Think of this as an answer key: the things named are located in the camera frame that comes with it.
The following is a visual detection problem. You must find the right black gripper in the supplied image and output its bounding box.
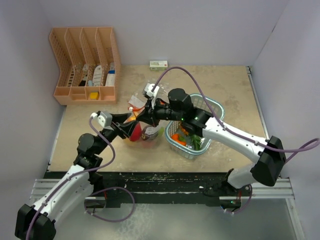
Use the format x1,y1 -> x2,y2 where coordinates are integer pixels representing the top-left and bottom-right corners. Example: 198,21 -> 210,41
136,96 -> 184,128

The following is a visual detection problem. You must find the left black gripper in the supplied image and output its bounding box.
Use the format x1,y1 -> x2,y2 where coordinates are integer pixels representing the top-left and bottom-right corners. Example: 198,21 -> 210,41
93,112 -> 137,155

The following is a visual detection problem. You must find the clear orange-zip bag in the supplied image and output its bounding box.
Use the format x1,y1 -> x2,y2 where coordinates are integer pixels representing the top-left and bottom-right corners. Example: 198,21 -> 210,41
126,93 -> 166,149

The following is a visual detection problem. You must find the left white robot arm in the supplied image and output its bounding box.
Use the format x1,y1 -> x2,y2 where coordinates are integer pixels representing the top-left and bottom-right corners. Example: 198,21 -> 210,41
14,111 -> 138,240

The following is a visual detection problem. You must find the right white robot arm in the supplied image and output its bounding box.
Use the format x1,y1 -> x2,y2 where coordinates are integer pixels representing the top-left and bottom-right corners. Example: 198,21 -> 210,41
137,84 -> 286,196

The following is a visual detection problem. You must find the yellow sponge block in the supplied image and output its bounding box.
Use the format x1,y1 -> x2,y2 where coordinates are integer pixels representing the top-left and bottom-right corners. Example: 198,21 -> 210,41
89,92 -> 100,100

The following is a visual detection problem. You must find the white blue bottle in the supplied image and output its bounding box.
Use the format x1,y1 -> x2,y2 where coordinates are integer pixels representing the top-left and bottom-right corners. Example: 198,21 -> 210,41
104,62 -> 116,87

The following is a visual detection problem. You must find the small green white box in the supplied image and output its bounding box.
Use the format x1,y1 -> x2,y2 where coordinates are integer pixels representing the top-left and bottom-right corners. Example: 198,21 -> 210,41
149,60 -> 168,71

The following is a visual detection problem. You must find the blue plastic basket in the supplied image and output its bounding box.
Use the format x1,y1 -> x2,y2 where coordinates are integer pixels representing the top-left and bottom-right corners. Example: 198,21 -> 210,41
164,93 -> 225,160

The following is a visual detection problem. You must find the orange peeled fruit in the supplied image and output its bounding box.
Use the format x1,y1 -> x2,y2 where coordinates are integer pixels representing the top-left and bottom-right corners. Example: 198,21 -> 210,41
179,123 -> 203,151

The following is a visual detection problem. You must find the white pack in organizer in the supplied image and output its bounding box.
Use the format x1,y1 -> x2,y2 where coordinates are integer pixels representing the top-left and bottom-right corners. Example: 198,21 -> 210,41
92,65 -> 103,87

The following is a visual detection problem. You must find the orange file organizer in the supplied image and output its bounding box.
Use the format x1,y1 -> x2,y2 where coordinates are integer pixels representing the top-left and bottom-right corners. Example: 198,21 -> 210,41
49,27 -> 122,106

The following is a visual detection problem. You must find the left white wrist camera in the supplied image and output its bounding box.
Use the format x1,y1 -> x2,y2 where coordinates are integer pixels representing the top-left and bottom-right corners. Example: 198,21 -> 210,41
90,111 -> 113,130

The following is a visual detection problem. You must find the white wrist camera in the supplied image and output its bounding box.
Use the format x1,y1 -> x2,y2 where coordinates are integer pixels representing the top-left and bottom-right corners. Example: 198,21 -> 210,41
142,83 -> 160,100
90,111 -> 113,130

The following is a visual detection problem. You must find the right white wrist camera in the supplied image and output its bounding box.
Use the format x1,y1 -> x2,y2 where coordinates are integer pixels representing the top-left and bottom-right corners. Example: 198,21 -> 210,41
142,83 -> 160,100

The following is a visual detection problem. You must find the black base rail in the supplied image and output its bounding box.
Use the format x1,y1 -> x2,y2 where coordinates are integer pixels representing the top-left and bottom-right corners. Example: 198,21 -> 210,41
43,171 -> 253,208

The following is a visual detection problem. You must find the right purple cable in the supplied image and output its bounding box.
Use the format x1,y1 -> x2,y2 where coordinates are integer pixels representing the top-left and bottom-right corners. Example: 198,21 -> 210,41
152,66 -> 320,216

